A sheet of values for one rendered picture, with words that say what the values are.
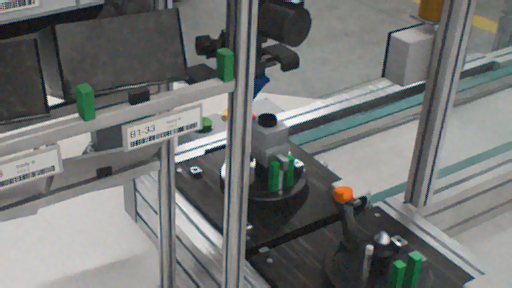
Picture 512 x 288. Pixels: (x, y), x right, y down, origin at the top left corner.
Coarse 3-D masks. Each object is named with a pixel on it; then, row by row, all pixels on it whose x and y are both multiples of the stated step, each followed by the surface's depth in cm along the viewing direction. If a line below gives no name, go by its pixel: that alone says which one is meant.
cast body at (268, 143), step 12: (252, 120) 106; (264, 120) 104; (276, 120) 104; (252, 132) 106; (264, 132) 103; (276, 132) 103; (252, 144) 107; (264, 144) 104; (276, 144) 105; (288, 144) 105; (252, 156) 108; (264, 156) 104; (276, 156) 105
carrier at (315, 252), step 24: (360, 216) 104; (384, 216) 104; (312, 240) 99; (336, 240) 99; (360, 240) 96; (384, 240) 88; (408, 240) 99; (264, 264) 95; (288, 264) 95; (312, 264) 95; (336, 264) 92; (360, 264) 92; (384, 264) 89; (408, 264) 87; (432, 264) 95; (456, 264) 95
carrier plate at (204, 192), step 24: (216, 168) 115; (312, 168) 115; (192, 192) 109; (216, 192) 109; (312, 192) 109; (216, 216) 104; (264, 216) 104; (288, 216) 104; (312, 216) 104; (336, 216) 105; (264, 240) 99; (288, 240) 101
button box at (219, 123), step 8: (256, 104) 136; (264, 104) 136; (272, 104) 136; (216, 112) 133; (256, 112) 133; (264, 112) 133; (272, 112) 133; (280, 112) 133; (216, 120) 130; (224, 120) 130; (216, 128) 128; (224, 128) 128; (184, 136) 128; (192, 136) 126; (200, 136) 126; (208, 136) 126
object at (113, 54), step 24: (72, 24) 66; (96, 24) 67; (120, 24) 68; (144, 24) 68; (168, 24) 69; (48, 48) 71; (72, 48) 66; (96, 48) 67; (120, 48) 68; (144, 48) 68; (168, 48) 69; (48, 72) 74; (72, 72) 66; (96, 72) 67; (120, 72) 68; (144, 72) 69; (168, 72) 69; (72, 96) 67
